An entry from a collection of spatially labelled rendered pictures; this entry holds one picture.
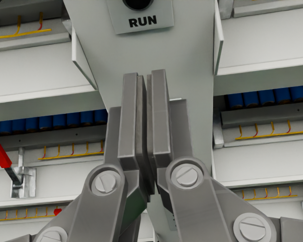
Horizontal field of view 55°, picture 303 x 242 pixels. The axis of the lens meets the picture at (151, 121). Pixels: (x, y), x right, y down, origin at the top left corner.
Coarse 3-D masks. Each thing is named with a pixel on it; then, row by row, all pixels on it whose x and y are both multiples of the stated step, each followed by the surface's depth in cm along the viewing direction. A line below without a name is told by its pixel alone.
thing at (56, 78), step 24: (24, 24) 27; (48, 24) 27; (72, 24) 20; (24, 48) 26; (48, 48) 26; (72, 48) 20; (0, 72) 26; (24, 72) 25; (48, 72) 25; (72, 72) 25; (0, 96) 25; (24, 96) 25; (48, 96) 24; (72, 96) 25; (96, 96) 25; (0, 120) 29
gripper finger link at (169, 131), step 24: (168, 96) 12; (168, 120) 9; (168, 144) 9; (192, 144) 9; (168, 192) 8; (216, 192) 8; (240, 216) 8; (264, 216) 8; (240, 240) 7; (264, 240) 7
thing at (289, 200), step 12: (240, 192) 54; (252, 192) 54; (264, 192) 53; (276, 192) 53; (288, 192) 53; (300, 192) 52; (252, 204) 52; (264, 204) 53; (276, 204) 52; (288, 204) 52; (300, 204) 52; (276, 216) 52; (288, 216) 52; (300, 216) 51
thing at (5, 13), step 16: (0, 0) 25; (16, 0) 25; (32, 0) 25; (48, 0) 24; (0, 16) 26; (16, 16) 26; (32, 16) 26; (48, 16) 26; (16, 32) 26; (32, 32) 25
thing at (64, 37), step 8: (16, 40) 26; (24, 40) 26; (32, 40) 26; (40, 40) 25; (48, 40) 25; (56, 40) 25; (64, 40) 26; (0, 48) 26; (8, 48) 26; (16, 48) 26
